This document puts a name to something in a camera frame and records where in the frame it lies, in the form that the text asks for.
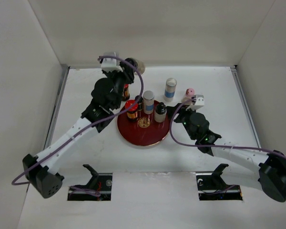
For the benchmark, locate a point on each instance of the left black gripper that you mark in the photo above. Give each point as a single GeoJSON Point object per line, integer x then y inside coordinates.
{"type": "Point", "coordinates": [127, 74]}

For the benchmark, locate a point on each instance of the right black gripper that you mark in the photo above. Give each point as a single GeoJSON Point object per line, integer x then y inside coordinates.
{"type": "Point", "coordinates": [182, 112]}

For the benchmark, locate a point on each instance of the black-cap white powder bottle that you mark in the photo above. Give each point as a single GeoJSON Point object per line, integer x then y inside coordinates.
{"type": "Point", "coordinates": [160, 112]}

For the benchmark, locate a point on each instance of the tall red-lid sauce jar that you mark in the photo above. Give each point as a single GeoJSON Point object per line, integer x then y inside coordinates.
{"type": "Point", "coordinates": [125, 94]}

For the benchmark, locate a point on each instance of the silver-lid blue-label grain jar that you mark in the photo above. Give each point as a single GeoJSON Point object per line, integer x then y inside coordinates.
{"type": "Point", "coordinates": [170, 87]}

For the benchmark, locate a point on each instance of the pink-lid spice jar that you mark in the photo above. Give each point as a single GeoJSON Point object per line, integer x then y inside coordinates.
{"type": "Point", "coordinates": [189, 93]}

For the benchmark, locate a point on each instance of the small dark amber bottle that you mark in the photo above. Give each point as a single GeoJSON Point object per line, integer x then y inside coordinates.
{"type": "Point", "coordinates": [140, 102]}

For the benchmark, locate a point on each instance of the short red-lid sauce jar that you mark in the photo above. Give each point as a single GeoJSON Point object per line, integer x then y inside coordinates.
{"type": "Point", "coordinates": [132, 110]}

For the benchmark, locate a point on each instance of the black-cap brown spice bottle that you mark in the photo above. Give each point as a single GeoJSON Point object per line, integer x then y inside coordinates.
{"type": "Point", "coordinates": [139, 65]}

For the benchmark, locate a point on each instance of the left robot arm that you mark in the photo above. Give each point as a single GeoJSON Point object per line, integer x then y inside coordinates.
{"type": "Point", "coordinates": [42, 169]}

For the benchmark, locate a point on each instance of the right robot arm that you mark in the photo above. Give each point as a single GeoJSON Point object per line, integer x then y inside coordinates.
{"type": "Point", "coordinates": [268, 166]}

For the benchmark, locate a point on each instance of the round red lacquer tray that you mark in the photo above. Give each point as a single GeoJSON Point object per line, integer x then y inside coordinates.
{"type": "Point", "coordinates": [143, 132]}

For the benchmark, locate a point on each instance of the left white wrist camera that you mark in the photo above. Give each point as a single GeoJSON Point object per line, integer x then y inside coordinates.
{"type": "Point", "coordinates": [111, 64]}

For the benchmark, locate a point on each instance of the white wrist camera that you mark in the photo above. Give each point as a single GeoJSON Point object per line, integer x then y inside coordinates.
{"type": "Point", "coordinates": [197, 102]}
{"type": "Point", "coordinates": [111, 64]}

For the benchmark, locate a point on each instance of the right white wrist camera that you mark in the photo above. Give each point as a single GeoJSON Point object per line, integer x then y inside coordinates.
{"type": "Point", "coordinates": [197, 102]}

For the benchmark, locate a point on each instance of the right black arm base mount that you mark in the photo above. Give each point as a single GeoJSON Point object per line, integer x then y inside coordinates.
{"type": "Point", "coordinates": [211, 187]}

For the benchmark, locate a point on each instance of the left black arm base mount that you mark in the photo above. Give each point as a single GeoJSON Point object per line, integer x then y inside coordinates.
{"type": "Point", "coordinates": [98, 188]}

